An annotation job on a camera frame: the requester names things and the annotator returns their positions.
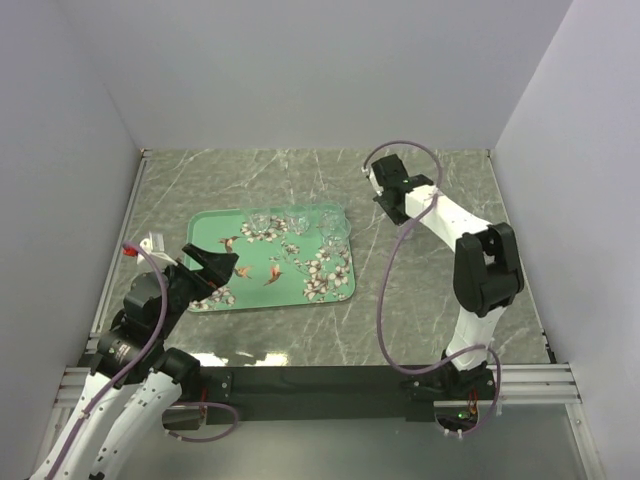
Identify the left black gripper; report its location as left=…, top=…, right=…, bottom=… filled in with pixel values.
left=154, top=242, right=237, bottom=339

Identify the small clear glass mid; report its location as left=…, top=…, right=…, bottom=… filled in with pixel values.
left=319, top=215, right=351, bottom=253

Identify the clear glass wide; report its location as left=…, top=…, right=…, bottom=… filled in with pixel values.
left=283, top=204, right=316, bottom=235

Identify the clear stemmed glass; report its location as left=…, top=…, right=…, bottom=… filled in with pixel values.
left=398, top=222, right=414, bottom=240

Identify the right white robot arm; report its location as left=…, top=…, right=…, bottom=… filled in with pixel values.
left=363, top=154, right=524, bottom=399

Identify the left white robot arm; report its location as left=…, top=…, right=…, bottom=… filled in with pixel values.
left=31, top=239, right=239, bottom=479

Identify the green floral bird tray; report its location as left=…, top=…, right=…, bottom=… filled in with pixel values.
left=187, top=204, right=356, bottom=314

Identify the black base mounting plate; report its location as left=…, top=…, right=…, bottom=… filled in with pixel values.
left=197, top=364, right=496, bottom=426

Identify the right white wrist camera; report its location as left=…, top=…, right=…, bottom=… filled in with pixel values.
left=361, top=167, right=379, bottom=194

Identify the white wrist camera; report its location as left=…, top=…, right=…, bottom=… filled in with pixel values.
left=122, top=232, right=177, bottom=270
left=361, top=167, right=379, bottom=194

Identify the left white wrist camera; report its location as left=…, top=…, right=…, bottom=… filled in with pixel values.
left=122, top=232, right=177, bottom=270

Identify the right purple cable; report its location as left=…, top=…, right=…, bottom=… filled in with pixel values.
left=363, top=141, right=502, bottom=437

